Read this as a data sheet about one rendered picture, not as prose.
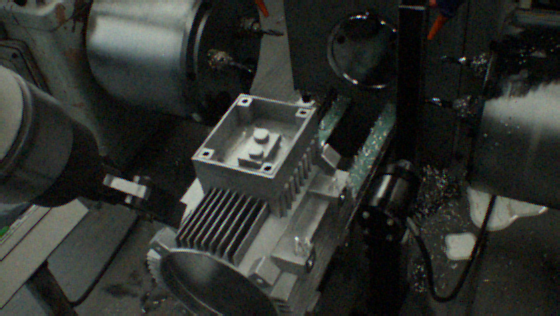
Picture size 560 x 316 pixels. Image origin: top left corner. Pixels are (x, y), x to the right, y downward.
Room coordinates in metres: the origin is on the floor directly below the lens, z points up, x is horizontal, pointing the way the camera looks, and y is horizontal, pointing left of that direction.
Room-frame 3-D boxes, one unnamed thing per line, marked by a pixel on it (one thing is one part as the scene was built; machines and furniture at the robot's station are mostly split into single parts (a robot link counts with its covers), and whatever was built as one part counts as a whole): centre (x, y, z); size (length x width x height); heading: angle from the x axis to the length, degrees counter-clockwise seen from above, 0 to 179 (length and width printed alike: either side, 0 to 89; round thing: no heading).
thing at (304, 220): (0.48, 0.04, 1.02); 0.20 x 0.19 x 0.19; 149
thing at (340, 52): (0.82, -0.17, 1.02); 0.15 x 0.02 x 0.15; 58
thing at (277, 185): (0.52, 0.02, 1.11); 0.12 x 0.11 x 0.07; 149
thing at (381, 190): (0.63, -0.26, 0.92); 0.45 x 0.13 x 0.24; 148
